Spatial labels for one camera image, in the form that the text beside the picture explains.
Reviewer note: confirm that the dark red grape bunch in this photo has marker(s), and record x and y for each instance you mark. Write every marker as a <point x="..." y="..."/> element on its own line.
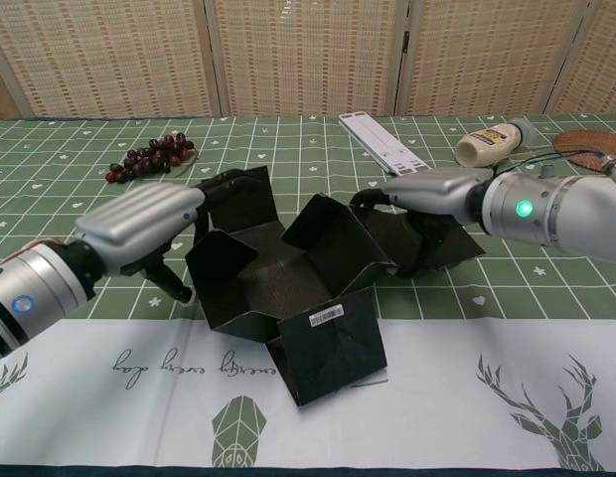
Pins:
<point x="149" y="159"/>

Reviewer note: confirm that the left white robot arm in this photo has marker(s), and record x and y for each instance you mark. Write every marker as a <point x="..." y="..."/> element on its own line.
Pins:
<point x="35" y="288"/>

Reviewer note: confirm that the round woven brown coaster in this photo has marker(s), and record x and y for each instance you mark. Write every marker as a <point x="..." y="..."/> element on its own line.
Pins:
<point x="586" y="141"/>

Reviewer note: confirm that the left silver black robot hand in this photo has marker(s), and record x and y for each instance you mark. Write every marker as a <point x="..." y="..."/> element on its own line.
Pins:
<point x="139" y="218"/>

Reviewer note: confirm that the green grid tablecloth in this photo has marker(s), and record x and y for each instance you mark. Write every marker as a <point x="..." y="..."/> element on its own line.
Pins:
<point x="89" y="397"/>

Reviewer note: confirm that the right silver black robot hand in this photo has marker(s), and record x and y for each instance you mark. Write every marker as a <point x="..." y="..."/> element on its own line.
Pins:
<point x="432" y="191"/>

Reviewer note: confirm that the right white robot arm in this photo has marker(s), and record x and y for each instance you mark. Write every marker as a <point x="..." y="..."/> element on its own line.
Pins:
<point x="561" y="218"/>

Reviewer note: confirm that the white folding stand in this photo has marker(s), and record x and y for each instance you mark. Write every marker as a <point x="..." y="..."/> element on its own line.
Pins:
<point x="372" y="139"/>

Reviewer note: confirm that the black paper box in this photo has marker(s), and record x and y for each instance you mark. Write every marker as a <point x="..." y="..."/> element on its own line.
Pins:
<point x="333" y="358"/>

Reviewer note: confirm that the bamboo folding screen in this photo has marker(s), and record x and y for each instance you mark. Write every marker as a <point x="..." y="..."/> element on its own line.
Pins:
<point x="308" y="59"/>

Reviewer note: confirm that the mayonnaise squeeze bottle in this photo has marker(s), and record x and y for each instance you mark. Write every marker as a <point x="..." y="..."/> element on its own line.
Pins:
<point x="487" y="144"/>

